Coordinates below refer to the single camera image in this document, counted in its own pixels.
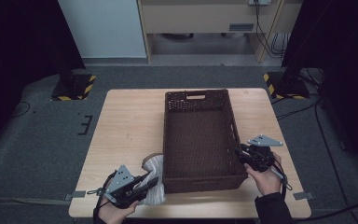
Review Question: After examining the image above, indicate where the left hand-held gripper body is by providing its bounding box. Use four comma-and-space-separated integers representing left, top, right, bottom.
103, 164, 144, 209

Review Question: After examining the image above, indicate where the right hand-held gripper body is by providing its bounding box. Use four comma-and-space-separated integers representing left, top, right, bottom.
241, 133, 283, 173

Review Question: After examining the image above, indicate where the white striped cloth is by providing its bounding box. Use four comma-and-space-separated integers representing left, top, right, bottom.
141, 153, 166, 206

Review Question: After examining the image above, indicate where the brown woven basket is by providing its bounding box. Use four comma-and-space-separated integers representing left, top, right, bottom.
162, 89, 249, 194

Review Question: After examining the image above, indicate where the person's right hand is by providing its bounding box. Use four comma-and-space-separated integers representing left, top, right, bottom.
243, 152, 283, 197

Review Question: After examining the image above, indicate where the person's left hand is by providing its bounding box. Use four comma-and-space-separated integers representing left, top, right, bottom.
97, 199, 139, 224

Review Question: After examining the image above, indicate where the grey tape strip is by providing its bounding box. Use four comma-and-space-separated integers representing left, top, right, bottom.
63, 190, 87, 202
293, 190, 315, 202

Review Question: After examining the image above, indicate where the black yellow striped stand base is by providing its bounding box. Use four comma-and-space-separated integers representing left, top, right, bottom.
49, 73, 97, 102
263, 71, 311, 101

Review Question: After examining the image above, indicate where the wooden cabinet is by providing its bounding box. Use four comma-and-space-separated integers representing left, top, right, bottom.
136, 0, 304, 63

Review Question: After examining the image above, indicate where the black curtain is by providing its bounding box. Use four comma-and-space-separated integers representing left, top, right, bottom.
281, 0, 358, 175
0, 0, 87, 157

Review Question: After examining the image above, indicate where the white power strip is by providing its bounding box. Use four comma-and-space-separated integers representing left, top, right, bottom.
249, 0, 272, 7

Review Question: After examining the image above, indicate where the white panel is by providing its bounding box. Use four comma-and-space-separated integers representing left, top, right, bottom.
57, 0, 147, 59

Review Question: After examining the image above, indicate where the left hand-held gripper cable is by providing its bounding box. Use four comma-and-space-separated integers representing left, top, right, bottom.
87, 174, 116, 216

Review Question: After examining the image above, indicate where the hand-held gripper cable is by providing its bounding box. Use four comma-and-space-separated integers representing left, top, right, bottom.
87, 174, 116, 216
271, 157, 293, 200

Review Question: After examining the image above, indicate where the right hand-held gripper cable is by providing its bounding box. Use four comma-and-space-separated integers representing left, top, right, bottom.
271, 157, 293, 200

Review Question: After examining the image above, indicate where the long thin black cable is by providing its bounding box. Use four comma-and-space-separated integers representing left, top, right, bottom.
314, 102, 355, 216

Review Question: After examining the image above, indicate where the thick black floor cable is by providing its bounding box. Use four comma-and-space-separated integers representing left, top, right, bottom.
304, 200, 358, 222

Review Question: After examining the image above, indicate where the thin black floor cable loop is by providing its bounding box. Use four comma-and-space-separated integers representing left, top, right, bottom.
10, 101, 32, 119

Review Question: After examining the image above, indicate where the black cable bundle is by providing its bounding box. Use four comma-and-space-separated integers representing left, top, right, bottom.
254, 0, 292, 60

